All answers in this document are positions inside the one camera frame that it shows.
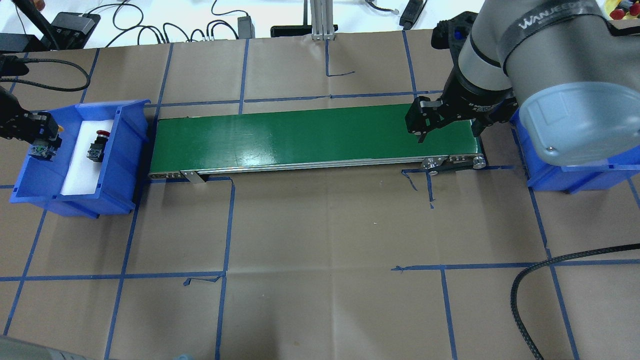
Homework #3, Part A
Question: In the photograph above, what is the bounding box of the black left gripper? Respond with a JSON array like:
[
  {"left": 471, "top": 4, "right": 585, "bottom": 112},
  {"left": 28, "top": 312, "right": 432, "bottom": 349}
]
[{"left": 10, "top": 112, "right": 57, "bottom": 144}]

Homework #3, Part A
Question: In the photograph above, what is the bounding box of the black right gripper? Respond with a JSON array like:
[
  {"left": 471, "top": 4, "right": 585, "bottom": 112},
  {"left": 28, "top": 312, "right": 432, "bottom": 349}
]
[{"left": 404, "top": 70, "right": 519, "bottom": 144}]

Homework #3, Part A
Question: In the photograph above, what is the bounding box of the red push button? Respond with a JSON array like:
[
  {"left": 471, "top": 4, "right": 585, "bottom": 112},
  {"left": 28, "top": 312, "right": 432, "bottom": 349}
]
[{"left": 86, "top": 130, "right": 111, "bottom": 163}]

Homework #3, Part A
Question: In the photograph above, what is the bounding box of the yellow push button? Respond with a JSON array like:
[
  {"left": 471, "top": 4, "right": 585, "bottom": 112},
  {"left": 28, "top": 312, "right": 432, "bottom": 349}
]
[{"left": 27, "top": 125, "right": 64, "bottom": 162}]

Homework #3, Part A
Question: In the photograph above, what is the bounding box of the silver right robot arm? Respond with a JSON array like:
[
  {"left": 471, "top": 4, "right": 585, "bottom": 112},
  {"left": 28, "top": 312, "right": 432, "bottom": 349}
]
[{"left": 405, "top": 0, "right": 640, "bottom": 166}]

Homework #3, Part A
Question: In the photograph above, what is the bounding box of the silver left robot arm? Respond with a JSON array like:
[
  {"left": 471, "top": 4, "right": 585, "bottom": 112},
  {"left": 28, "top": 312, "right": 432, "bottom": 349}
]
[{"left": 0, "top": 88, "right": 62, "bottom": 150}]

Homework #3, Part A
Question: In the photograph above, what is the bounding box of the blue left plastic bin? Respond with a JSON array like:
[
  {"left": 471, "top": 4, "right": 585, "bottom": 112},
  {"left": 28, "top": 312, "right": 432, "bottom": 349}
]
[{"left": 9, "top": 99, "right": 150, "bottom": 219}]

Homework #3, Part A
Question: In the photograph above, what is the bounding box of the blue plastic bin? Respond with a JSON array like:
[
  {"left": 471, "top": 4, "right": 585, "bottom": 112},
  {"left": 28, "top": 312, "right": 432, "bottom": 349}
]
[
  {"left": 9, "top": 99, "right": 150, "bottom": 219},
  {"left": 510, "top": 111, "right": 640, "bottom": 194}
]

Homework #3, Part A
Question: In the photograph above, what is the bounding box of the green conveyor belt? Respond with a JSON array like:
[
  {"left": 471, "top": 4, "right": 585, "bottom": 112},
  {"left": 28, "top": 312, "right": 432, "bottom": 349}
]
[{"left": 148, "top": 104, "right": 485, "bottom": 180}]

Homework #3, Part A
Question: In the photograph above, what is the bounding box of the white foam pad left bin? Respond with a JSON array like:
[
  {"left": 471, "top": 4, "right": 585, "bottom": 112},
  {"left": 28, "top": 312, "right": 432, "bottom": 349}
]
[{"left": 60, "top": 119, "right": 114, "bottom": 196}]

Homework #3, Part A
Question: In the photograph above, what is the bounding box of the blue right plastic bin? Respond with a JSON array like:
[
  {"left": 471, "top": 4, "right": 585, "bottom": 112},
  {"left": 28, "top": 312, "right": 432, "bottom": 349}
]
[{"left": 510, "top": 111, "right": 640, "bottom": 194}]

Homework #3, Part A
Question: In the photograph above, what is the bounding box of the black power adapter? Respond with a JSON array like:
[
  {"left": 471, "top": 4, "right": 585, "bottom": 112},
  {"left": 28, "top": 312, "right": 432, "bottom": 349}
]
[{"left": 237, "top": 15, "right": 256, "bottom": 39}]

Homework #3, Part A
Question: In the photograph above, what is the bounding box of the black braided cable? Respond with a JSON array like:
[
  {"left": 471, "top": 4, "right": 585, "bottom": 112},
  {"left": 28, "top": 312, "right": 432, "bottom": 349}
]
[{"left": 510, "top": 243, "right": 640, "bottom": 360}]

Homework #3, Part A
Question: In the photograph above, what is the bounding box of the aluminium frame post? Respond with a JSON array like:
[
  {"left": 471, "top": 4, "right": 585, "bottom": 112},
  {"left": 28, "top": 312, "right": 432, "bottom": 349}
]
[{"left": 309, "top": 0, "right": 336, "bottom": 41}]

